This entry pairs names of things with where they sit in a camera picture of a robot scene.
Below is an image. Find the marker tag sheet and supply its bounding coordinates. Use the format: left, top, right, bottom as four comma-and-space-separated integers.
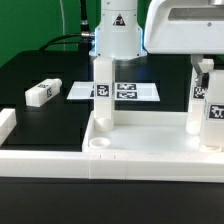
67, 82, 160, 102

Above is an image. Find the white thin cable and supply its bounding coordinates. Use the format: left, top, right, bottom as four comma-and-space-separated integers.
59, 0, 66, 52

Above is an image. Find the black cable with connector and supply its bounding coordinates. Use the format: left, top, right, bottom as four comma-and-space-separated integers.
39, 0, 98, 52

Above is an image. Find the white desk top tray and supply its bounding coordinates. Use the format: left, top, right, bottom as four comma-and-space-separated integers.
82, 110, 224, 153

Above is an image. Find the white left fence block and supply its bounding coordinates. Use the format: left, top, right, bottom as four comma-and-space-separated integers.
0, 108, 17, 146

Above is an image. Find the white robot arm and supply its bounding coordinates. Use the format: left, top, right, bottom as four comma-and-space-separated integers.
90, 0, 224, 86

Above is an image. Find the white front fence bar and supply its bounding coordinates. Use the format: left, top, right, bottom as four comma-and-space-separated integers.
0, 150, 224, 183

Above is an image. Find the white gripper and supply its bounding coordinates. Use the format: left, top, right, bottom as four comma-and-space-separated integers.
144, 0, 224, 88

